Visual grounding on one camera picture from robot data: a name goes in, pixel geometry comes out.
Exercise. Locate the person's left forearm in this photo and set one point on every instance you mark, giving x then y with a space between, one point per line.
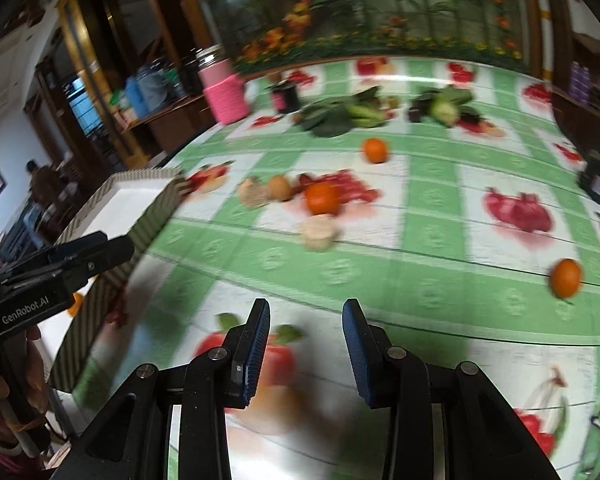
5 455

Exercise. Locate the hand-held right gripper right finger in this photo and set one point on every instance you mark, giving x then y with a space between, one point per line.
355 350

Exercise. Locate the green package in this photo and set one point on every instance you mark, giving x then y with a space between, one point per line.
115 100

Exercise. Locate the framed flower and bamboo mural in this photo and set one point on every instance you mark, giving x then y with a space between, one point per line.
380 0

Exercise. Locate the fruit print tablecloth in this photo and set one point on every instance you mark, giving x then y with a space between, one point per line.
430 260

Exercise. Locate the orange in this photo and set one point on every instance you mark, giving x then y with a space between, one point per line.
375 150
322 197
75 303
565 277

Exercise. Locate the blue thermos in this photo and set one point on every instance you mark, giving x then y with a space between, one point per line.
137 95

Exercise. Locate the purple bottle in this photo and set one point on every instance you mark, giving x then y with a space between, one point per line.
587 86
576 82

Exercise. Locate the wooden side table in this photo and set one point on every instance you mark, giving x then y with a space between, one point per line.
180 120

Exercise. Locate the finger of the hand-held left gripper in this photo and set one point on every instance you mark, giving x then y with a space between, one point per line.
110 255
80 246

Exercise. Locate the grey-blue thermos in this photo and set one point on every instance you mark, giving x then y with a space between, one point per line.
160 85

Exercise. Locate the dark jar with red label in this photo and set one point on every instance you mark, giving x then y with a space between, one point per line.
285 96

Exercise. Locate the dark wooden shelf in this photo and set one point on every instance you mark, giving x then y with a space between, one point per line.
580 125

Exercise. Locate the black device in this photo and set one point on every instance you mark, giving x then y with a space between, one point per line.
597 180

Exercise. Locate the striped cardboard box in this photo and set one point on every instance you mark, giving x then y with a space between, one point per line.
150 220

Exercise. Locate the brown round fruit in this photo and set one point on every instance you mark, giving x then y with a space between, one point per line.
280 187

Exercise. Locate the glass jar with pink sleeve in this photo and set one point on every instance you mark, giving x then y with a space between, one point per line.
222 90

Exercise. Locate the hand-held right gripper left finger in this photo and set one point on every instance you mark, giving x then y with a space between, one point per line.
257 350

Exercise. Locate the gold-trimmed wooden door frame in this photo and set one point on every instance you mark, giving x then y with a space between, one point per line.
80 50

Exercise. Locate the bok choy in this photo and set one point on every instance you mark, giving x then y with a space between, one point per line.
345 112
445 105

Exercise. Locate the beige lumpy fruit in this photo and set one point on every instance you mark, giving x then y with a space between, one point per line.
320 232
252 192

